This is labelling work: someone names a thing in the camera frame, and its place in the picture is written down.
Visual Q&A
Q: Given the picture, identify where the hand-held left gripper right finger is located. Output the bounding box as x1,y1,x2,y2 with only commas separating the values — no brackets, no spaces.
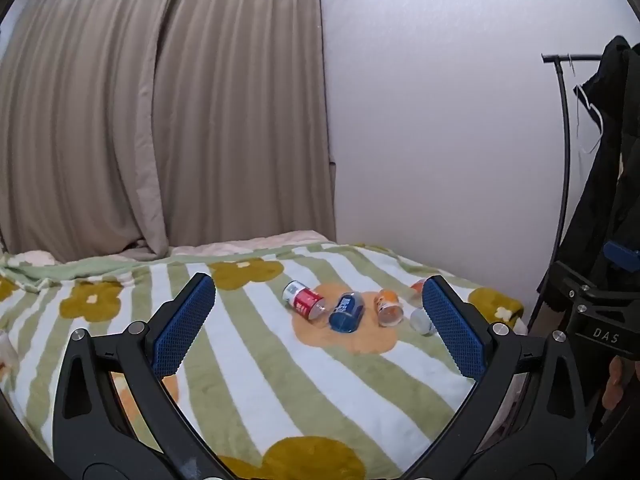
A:
400,275,587,480

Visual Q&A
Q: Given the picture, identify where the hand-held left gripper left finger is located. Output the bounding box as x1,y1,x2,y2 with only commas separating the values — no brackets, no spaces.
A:
52,272,236,480

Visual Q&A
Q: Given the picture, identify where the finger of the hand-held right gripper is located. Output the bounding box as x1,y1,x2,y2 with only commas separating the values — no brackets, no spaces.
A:
550,241,640,306

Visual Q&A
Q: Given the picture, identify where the person's right hand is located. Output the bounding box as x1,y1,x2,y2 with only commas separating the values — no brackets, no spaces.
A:
601,354,640,412

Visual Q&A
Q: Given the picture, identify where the striped floral blanket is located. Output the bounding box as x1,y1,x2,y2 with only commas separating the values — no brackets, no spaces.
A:
0,242,526,480

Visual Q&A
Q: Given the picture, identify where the orange can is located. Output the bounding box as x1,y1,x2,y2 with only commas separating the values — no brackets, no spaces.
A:
374,288,405,328

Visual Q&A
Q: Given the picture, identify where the black coat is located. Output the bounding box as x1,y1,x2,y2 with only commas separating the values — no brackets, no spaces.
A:
537,35,640,456

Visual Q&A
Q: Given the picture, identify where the pale pink bed sheet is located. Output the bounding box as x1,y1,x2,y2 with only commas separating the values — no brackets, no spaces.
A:
20,230,337,264

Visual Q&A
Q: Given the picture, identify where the blue can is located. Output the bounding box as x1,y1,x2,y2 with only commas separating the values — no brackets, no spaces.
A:
328,292,364,334

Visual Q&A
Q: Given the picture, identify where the black clothes rack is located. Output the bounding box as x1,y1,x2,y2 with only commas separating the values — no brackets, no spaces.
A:
526,51,608,333

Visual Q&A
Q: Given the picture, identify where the red and white can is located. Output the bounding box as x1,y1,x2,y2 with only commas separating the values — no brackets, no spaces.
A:
282,280,328,321

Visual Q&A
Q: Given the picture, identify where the beige curtain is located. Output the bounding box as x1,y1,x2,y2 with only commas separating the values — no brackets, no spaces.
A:
0,0,337,264

